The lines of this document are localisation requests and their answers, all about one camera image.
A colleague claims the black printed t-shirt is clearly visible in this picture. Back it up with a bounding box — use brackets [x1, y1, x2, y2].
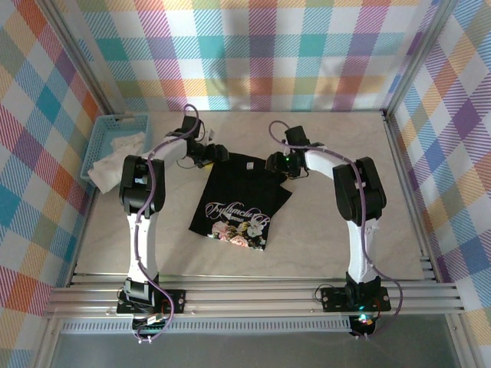
[188, 151, 295, 253]

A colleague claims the white crumpled cloth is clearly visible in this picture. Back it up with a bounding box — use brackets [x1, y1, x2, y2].
[87, 132, 149, 192]

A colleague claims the blue plastic basket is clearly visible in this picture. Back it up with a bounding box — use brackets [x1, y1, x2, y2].
[79, 113, 153, 189]

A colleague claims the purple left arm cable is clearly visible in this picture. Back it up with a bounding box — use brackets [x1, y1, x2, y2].
[132, 103, 208, 344]

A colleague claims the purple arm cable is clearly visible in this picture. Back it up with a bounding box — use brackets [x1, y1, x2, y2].
[132, 103, 208, 344]
[268, 120, 404, 339]

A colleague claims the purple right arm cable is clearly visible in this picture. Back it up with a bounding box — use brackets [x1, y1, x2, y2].
[268, 120, 404, 339]

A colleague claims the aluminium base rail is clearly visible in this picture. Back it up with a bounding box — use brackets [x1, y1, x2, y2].
[41, 274, 467, 319]

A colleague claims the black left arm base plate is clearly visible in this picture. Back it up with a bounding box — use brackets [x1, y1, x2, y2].
[116, 289, 188, 316]

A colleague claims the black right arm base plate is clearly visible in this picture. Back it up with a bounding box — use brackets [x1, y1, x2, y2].
[320, 285, 392, 314]

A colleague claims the aluminium corner post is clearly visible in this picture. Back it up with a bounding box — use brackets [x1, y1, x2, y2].
[36, 0, 124, 116]
[381, 0, 457, 116]

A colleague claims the grey slotted cable duct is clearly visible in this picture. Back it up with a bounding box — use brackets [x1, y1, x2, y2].
[61, 317, 354, 334]

